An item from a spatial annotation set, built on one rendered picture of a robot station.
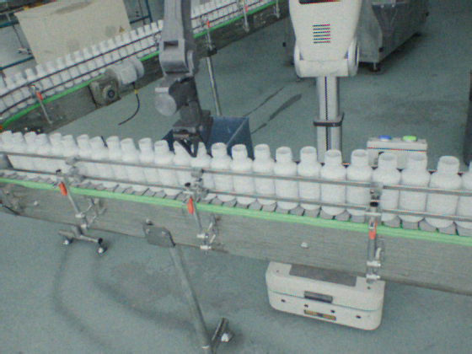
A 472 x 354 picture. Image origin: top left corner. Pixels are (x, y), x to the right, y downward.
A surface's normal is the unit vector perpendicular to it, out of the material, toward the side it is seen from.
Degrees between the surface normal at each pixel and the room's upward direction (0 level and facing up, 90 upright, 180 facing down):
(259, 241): 90
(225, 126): 90
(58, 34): 90
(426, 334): 0
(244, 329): 0
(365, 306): 90
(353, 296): 31
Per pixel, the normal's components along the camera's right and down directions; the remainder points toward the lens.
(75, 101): 0.76, 0.26
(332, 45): -0.37, 0.56
